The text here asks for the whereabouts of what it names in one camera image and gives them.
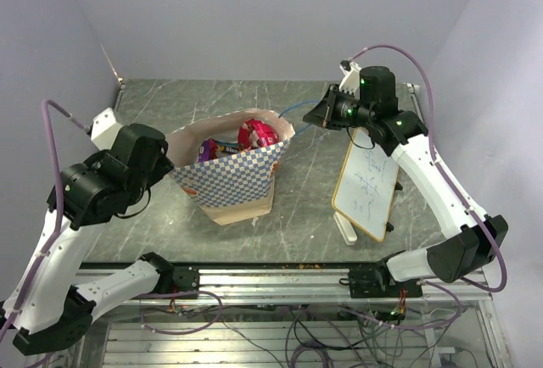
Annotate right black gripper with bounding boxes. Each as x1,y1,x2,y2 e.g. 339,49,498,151
304,83,375,131

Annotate pink snack bag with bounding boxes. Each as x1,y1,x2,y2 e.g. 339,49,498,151
238,119,279,151

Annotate checkered paper bag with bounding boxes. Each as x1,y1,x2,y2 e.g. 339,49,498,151
166,103,301,226

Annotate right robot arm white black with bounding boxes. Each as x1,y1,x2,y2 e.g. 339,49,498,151
303,60,508,297

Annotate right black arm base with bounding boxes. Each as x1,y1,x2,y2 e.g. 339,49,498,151
339,259,423,298

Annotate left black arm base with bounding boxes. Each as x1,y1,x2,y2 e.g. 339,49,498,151
139,252,200,299

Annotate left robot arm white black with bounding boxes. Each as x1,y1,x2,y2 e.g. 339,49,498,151
1,124,174,356

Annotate white whiteboard eraser marker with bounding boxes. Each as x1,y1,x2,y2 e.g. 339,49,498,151
333,212,358,246

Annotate purple snack packet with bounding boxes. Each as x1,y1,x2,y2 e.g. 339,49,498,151
197,138,217,163

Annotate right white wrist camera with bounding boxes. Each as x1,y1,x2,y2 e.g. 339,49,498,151
339,59,361,98

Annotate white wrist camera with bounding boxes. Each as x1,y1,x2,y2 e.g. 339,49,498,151
339,59,361,98
90,108,124,150

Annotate small whiteboard yellow frame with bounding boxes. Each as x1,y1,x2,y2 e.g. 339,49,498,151
332,129,399,243

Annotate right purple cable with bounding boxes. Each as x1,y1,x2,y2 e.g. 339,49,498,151
351,44,508,293

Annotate purple cable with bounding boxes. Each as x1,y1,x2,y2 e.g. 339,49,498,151
351,44,508,293
0,98,92,343

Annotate aluminium frame rail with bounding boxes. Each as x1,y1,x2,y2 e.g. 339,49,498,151
46,265,489,305

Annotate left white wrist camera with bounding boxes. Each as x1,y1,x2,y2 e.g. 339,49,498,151
90,108,124,150

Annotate loose cables under table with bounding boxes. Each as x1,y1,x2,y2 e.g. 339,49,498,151
139,295,467,368

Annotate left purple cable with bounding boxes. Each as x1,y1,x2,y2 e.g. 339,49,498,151
0,98,92,343

